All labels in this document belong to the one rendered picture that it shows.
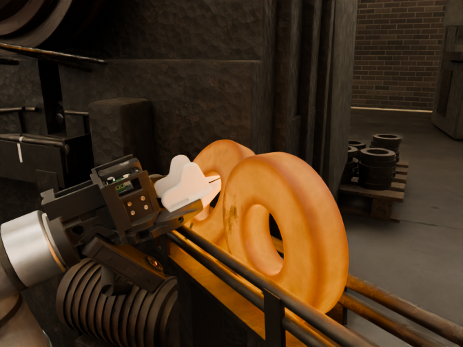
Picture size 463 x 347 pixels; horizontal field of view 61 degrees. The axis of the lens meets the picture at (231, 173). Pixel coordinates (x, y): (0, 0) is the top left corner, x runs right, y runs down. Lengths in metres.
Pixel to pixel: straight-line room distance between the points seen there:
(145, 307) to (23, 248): 0.25
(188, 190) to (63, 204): 0.14
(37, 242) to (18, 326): 0.10
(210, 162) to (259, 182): 0.18
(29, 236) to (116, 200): 0.09
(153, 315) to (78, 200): 0.26
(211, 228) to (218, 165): 0.08
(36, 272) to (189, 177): 0.19
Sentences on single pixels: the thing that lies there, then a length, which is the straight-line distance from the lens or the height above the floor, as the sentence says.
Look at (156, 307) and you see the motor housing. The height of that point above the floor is 0.52.
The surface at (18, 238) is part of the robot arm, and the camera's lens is 0.46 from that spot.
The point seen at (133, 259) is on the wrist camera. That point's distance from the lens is 0.49.
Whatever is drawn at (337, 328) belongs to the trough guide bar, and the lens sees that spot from 0.29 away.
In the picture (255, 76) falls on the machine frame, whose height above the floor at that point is 0.84.
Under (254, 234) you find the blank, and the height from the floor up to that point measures 0.71.
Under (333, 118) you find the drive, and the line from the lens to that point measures 1.54.
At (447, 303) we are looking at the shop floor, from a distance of 1.71.
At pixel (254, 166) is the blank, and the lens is 0.35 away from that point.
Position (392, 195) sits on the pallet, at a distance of 2.29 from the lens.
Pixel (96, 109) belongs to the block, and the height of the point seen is 0.79.
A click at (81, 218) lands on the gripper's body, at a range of 0.46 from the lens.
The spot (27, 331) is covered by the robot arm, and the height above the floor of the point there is 0.60.
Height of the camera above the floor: 0.89
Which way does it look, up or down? 17 degrees down
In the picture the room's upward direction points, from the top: straight up
